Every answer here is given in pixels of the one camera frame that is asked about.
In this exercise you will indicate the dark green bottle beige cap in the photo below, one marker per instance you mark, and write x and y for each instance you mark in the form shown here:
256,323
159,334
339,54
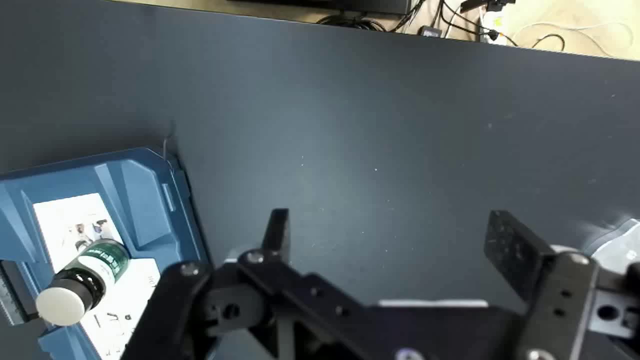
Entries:
66,303

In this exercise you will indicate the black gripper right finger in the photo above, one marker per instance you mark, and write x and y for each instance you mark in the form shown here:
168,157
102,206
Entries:
517,250

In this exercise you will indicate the white printed leaflet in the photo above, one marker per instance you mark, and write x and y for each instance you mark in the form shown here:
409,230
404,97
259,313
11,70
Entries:
66,220

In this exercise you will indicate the black monitor base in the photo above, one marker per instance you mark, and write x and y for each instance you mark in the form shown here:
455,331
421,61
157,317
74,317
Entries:
332,4

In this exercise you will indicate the blue plastic tray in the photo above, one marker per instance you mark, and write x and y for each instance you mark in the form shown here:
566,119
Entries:
132,192

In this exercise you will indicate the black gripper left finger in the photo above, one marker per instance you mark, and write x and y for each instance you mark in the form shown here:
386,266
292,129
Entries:
276,233

